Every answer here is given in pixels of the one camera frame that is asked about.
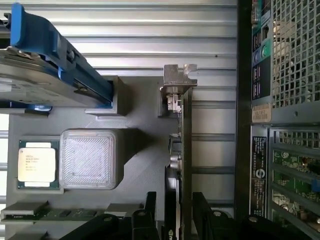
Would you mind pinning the green RAM stick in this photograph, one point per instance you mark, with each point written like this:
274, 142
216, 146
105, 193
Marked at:
65, 213

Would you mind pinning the CPU with silver lid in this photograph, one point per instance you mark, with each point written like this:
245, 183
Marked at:
37, 163

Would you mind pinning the hard disk in blue carrier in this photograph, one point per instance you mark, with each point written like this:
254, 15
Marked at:
32, 75

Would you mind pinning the black label with round logo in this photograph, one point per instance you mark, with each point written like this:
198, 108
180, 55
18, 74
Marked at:
259, 175

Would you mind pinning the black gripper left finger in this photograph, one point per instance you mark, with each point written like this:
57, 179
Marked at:
147, 225

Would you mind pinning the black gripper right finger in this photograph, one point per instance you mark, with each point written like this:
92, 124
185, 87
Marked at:
200, 220

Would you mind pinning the rear port panel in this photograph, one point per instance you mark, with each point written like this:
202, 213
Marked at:
261, 50

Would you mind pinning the graphics card with metal bracket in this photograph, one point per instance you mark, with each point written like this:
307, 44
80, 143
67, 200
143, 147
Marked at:
185, 150

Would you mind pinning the black grey PC case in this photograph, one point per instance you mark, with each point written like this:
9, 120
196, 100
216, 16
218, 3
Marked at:
243, 100

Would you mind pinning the green motherboard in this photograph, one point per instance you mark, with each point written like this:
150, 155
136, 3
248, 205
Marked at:
287, 180

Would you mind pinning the grey printed parts rack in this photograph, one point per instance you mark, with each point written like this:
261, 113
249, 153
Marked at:
140, 160

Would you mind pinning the beige service tag sticker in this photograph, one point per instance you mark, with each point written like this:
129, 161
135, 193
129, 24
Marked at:
261, 113

